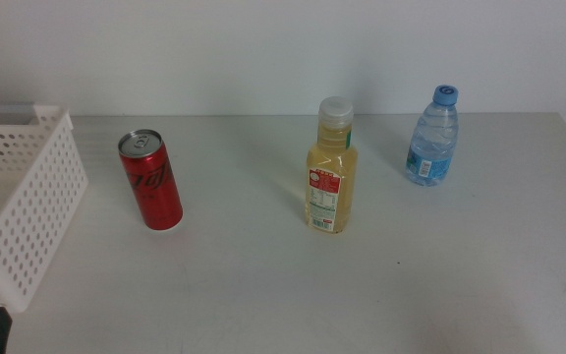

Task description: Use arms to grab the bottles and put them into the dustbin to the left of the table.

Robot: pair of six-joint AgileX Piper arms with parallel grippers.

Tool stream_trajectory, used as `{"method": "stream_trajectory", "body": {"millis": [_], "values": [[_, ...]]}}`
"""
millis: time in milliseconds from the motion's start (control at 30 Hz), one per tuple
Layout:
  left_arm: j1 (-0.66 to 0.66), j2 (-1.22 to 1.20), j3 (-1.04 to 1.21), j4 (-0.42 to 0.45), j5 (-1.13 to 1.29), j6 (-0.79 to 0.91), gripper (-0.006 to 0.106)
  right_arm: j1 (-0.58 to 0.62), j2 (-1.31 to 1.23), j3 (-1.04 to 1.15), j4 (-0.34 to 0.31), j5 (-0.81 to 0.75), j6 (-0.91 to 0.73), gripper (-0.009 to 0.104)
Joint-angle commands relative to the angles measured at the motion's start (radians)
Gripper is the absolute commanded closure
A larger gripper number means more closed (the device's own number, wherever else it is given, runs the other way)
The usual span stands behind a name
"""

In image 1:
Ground red cola can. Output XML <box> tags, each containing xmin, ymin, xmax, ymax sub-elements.
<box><xmin>118</xmin><ymin>129</ymin><xmax>184</xmax><ymax>231</ymax></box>

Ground clear water bottle blue cap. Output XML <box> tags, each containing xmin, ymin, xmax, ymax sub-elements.
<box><xmin>405</xmin><ymin>85</ymin><xmax>460</xmax><ymax>187</ymax></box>

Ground yellow tea bottle white cap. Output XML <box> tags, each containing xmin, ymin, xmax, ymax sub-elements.
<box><xmin>305</xmin><ymin>96</ymin><xmax>360</xmax><ymax>234</ymax></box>

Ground white perforated plastic basket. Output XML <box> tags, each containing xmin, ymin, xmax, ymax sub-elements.
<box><xmin>0</xmin><ymin>101</ymin><xmax>89</xmax><ymax>314</ymax></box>

